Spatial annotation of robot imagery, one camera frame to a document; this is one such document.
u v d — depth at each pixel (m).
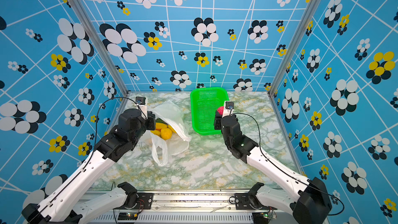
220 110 0.72
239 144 0.55
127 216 0.72
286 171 0.44
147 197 0.75
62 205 0.39
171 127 0.71
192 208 0.72
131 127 0.50
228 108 0.63
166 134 0.91
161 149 0.77
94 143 0.90
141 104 0.58
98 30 0.87
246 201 0.67
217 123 0.67
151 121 0.62
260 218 0.71
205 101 1.18
